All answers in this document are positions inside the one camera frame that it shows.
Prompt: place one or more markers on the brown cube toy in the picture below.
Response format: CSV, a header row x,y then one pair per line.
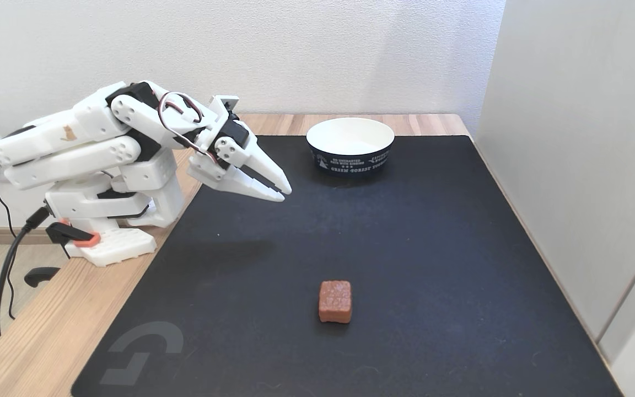
x,y
335,301

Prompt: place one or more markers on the white bowl dark printed outside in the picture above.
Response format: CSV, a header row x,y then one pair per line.
x,y
350,138

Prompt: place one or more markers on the black orange table clamp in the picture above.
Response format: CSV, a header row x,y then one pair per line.
x,y
65,233

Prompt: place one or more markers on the black desk mat grey logo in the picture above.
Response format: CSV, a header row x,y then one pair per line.
x,y
405,264

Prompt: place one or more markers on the white cabinet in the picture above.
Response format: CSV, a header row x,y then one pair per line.
x,y
571,165

